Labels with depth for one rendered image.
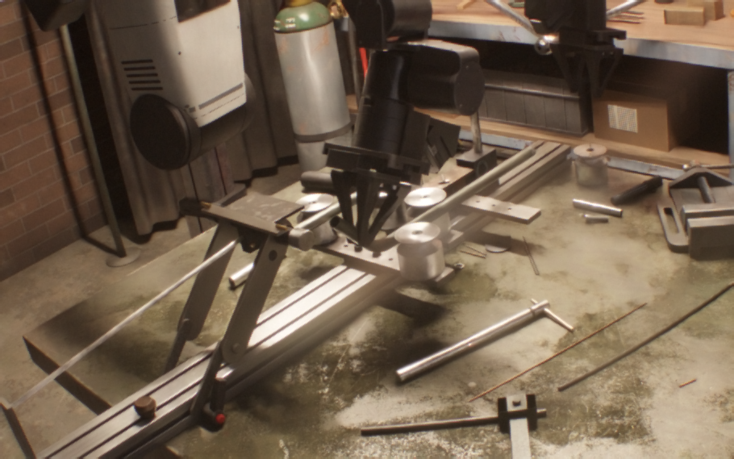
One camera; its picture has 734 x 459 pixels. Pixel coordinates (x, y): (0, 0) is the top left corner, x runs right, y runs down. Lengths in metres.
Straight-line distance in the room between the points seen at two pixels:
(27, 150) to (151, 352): 2.70
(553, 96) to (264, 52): 1.63
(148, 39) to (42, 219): 2.33
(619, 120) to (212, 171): 1.29
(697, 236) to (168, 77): 0.93
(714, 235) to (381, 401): 0.45
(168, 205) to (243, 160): 0.43
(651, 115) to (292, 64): 1.21
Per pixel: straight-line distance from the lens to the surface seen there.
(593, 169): 1.21
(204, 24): 1.52
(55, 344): 1.10
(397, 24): 0.87
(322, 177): 1.30
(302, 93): 2.89
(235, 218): 0.88
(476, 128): 1.13
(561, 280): 0.99
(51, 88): 3.67
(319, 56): 2.85
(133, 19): 1.49
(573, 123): 2.56
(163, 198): 3.53
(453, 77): 0.83
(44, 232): 3.75
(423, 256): 0.92
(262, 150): 3.84
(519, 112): 2.66
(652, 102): 2.40
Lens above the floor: 1.38
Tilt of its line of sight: 26 degrees down
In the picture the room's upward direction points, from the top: 10 degrees counter-clockwise
